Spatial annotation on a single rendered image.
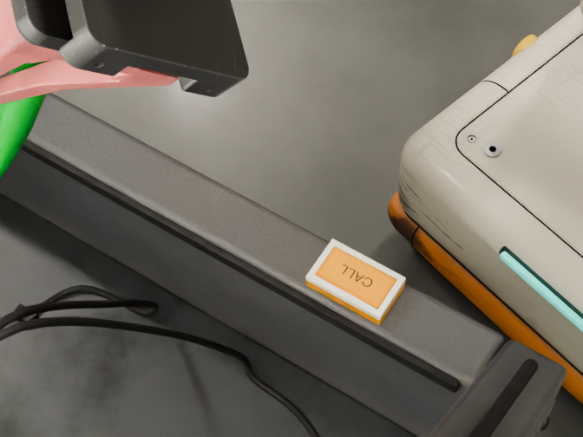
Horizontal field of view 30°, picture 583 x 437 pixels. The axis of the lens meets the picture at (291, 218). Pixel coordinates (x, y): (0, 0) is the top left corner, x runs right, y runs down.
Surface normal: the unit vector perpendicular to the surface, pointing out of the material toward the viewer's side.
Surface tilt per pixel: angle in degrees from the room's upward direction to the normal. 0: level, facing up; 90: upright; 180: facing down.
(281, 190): 0
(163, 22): 49
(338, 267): 0
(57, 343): 0
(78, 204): 90
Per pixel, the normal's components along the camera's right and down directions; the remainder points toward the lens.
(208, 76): 0.25, 0.93
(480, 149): -0.04, -0.51
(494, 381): 0.34, -0.87
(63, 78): -0.33, -0.19
